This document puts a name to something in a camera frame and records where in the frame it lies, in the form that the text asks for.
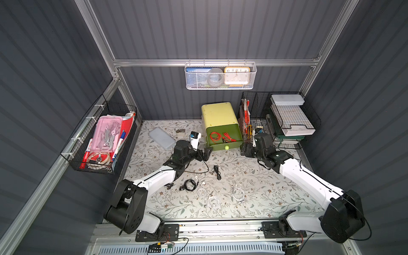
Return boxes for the red earphones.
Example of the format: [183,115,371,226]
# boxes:
[209,132,222,144]
[222,132,237,143]

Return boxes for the green top drawer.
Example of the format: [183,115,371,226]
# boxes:
[206,124,243,151]

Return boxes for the green yellow drawer cabinet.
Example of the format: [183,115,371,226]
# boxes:
[201,102,243,151]

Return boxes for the black earphones near left arm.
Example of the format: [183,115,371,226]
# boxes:
[165,182,174,190]

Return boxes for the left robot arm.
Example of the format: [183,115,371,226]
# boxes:
[104,140,213,237]

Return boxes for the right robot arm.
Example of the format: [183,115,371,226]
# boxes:
[240,132,369,243]

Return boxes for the black earphones centre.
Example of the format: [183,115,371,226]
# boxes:
[213,165,222,180]

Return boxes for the black coiled earphones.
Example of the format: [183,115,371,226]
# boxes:
[179,179,198,192]

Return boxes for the white earphones right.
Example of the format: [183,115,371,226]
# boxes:
[231,186,245,204]

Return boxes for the white earphones lower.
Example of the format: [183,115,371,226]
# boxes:
[207,196,221,209]

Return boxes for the red scissors in organizer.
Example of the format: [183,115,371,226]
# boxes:
[241,98,250,135]

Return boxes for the grey plastic lid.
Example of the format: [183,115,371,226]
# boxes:
[149,128,176,150]

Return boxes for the white grid paper tray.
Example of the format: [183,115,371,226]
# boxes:
[271,94,316,137]

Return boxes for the grey tape roll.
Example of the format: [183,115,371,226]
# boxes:
[207,68,224,88]

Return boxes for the yellow white clock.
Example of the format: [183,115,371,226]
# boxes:
[224,67,251,86]

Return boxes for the blue box in basket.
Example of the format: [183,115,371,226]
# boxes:
[185,67,211,90]

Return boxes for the pink pencil case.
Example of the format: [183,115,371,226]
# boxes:
[91,115,123,153]

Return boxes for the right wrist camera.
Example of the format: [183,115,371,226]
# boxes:
[252,127,264,147]

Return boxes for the black wire desk organizer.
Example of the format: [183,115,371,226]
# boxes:
[238,91,322,149]

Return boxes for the white wire wall basket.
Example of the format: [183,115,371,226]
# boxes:
[184,61,258,90]

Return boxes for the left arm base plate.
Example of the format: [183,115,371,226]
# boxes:
[135,224,180,242]

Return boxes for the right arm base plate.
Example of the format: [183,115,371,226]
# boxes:
[260,221,308,239]

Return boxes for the black wire side basket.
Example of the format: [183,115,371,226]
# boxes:
[61,96,138,174]

